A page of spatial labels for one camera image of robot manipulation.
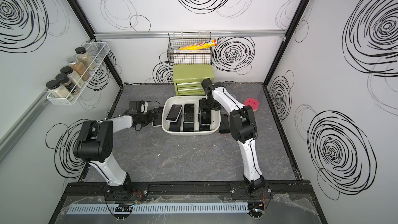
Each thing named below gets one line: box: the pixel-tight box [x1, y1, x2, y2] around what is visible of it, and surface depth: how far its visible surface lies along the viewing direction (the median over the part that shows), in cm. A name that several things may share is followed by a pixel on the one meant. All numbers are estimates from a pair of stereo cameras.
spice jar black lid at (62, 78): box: [55, 73, 70, 84], surface depth 65 cm
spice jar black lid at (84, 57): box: [75, 46, 95, 71], surface depth 77 cm
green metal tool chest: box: [173, 64, 215, 96], surface depth 104 cm
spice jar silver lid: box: [66, 56, 79, 65], surface depth 70 cm
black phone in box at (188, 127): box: [182, 121, 195, 132], surface depth 96 cm
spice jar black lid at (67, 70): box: [60, 66, 74, 75], surface depth 67 cm
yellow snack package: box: [177, 38, 219, 51], surface depth 88 cm
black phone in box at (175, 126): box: [168, 117, 182, 132], surface depth 96 cm
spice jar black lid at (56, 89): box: [45, 79, 69, 98], surface depth 63 cm
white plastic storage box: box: [161, 95, 222, 136], surface depth 98 cm
